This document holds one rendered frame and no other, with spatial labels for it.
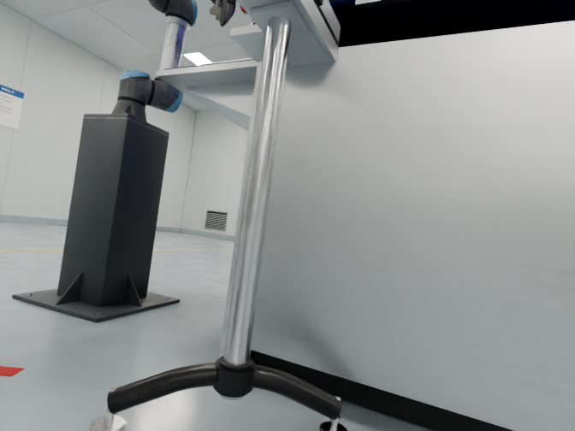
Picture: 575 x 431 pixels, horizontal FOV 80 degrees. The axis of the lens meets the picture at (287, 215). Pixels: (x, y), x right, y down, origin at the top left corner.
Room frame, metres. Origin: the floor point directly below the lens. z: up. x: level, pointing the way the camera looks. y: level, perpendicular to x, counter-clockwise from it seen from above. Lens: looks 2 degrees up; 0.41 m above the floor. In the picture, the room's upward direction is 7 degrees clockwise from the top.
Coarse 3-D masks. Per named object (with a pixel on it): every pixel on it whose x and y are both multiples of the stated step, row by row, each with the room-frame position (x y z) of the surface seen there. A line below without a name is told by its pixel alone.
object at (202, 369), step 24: (216, 360) 0.70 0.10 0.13; (144, 384) 0.65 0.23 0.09; (168, 384) 0.65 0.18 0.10; (192, 384) 0.66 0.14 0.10; (216, 384) 0.66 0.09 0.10; (240, 384) 0.66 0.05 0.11; (264, 384) 0.68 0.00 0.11; (288, 384) 0.69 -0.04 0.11; (120, 408) 0.64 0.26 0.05; (312, 408) 0.71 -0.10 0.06; (336, 408) 0.71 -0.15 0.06
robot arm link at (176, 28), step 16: (176, 0) 1.49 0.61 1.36; (192, 0) 1.54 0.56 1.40; (176, 16) 1.51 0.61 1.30; (192, 16) 1.56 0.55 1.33; (176, 32) 1.53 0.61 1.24; (176, 48) 1.55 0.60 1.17; (176, 64) 1.56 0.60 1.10; (160, 80) 1.54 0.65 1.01; (160, 96) 1.53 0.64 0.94; (176, 96) 1.57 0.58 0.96
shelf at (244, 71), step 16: (224, 64) 1.01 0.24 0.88; (240, 64) 0.98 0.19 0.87; (256, 64) 0.96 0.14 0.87; (176, 80) 1.14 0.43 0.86; (192, 80) 1.12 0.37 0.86; (208, 80) 1.10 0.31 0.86; (224, 80) 1.09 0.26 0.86; (240, 80) 1.07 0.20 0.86; (192, 96) 1.27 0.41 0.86; (224, 112) 1.41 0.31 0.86
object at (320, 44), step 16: (240, 0) 0.65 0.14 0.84; (256, 0) 0.64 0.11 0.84; (272, 0) 0.64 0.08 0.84; (288, 0) 0.63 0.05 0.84; (304, 0) 0.64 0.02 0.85; (320, 0) 0.69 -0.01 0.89; (304, 16) 0.68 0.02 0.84; (320, 16) 0.72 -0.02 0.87; (320, 32) 0.73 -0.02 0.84; (336, 32) 0.82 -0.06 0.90; (304, 48) 0.80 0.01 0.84; (320, 48) 0.79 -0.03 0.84; (336, 48) 0.83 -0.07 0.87; (304, 64) 0.88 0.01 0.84
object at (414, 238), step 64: (320, 64) 0.86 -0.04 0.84; (384, 64) 0.79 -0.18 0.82; (448, 64) 0.73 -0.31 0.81; (512, 64) 0.68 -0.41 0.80; (320, 128) 0.85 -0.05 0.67; (384, 128) 0.78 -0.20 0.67; (448, 128) 0.73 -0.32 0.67; (512, 128) 0.68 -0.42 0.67; (320, 192) 0.84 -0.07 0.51; (384, 192) 0.78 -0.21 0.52; (448, 192) 0.72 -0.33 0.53; (512, 192) 0.67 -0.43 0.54; (320, 256) 0.83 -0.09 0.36; (384, 256) 0.77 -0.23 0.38; (448, 256) 0.72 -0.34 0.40; (512, 256) 0.67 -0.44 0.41; (256, 320) 0.90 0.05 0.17; (320, 320) 0.82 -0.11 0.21; (384, 320) 0.76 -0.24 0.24; (448, 320) 0.71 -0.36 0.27; (512, 320) 0.66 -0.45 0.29; (384, 384) 0.76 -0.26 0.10; (448, 384) 0.70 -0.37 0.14; (512, 384) 0.66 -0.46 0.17
